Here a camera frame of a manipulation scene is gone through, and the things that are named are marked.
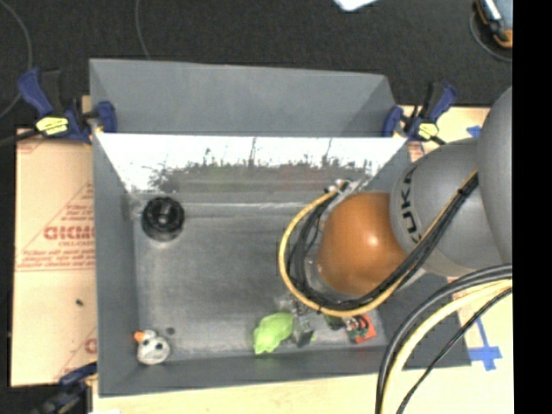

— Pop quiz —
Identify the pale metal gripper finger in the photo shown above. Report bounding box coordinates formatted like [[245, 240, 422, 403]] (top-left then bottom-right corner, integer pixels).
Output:
[[275, 293, 301, 315], [293, 314, 317, 348]]

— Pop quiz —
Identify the green toy frog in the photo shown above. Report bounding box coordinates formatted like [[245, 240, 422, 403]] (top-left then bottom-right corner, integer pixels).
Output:
[[252, 311, 296, 355]]

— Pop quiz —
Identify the grey metal bin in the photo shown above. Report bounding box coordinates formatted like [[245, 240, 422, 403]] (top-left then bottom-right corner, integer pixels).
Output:
[[88, 58, 472, 397]]

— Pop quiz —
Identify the white toy duck head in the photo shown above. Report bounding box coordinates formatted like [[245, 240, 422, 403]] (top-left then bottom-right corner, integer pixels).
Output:
[[133, 329, 172, 367]]

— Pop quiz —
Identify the black round cup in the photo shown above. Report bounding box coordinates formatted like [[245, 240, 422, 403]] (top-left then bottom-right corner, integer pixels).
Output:
[[141, 196, 186, 242]]

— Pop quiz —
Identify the brown cardboard board red print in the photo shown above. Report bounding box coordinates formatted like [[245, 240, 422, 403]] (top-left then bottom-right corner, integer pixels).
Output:
[[9, 129, 99, 388]]

